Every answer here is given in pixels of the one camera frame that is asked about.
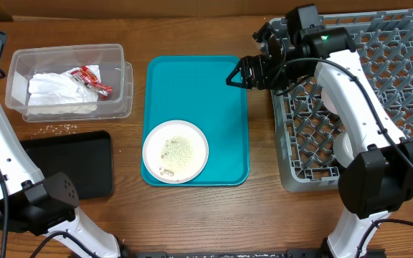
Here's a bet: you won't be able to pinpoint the pink plastic bowl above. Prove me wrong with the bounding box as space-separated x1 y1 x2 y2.
321 87 340 115

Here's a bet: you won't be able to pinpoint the white napkin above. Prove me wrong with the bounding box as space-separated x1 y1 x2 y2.
27 73 82 115
63 67 98 114

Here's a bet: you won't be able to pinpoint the red snack wrapper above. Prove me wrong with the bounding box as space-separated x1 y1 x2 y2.
70 66 113 100

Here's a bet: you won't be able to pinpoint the large white plate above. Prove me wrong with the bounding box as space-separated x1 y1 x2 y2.
142 120 209 184

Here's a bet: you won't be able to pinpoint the grey small saucer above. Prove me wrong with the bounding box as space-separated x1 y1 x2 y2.
333 132 354 168

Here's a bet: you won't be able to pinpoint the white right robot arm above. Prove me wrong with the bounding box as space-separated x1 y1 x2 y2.
232 4 413 257

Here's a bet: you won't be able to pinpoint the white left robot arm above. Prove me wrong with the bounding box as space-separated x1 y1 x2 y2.
0 32 130 257

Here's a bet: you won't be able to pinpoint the grey dishwasher rack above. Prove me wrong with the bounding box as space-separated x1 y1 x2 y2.
271 9 413 191

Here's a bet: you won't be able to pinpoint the clear plastic waste bin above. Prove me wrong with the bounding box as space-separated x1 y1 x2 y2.
5 44 133 123

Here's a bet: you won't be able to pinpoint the teal plastic serving tray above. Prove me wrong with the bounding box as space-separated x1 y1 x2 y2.
143 55 250 186

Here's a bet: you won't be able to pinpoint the scattered rice grains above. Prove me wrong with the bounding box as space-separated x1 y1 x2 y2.
31 123 78 139

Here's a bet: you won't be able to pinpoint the black plastic tray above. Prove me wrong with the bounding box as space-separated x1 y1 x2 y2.
21 130 114 199

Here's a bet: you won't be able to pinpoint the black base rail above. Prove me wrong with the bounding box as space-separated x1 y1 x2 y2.
130 248 318 258

